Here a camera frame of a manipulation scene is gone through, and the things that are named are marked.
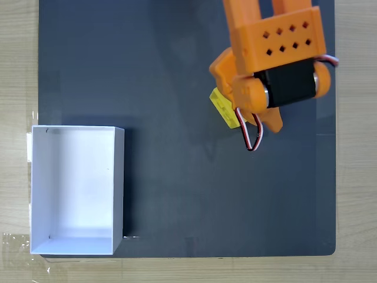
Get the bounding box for yellow toy block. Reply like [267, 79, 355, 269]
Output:
[209, 87, 240, 130]

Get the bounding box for clear adhesive tape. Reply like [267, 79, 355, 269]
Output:
[2, 232, 59, 275]

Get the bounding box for dark grey textured mat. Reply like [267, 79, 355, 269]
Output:
[38, 0, 336, 259]

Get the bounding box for white open cardboard box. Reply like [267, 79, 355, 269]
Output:
[30, 125, 125, 256]

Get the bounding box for red white black servo cable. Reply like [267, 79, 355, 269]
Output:
[319, 54, 340, 68]
[235, 107, 264, 152]

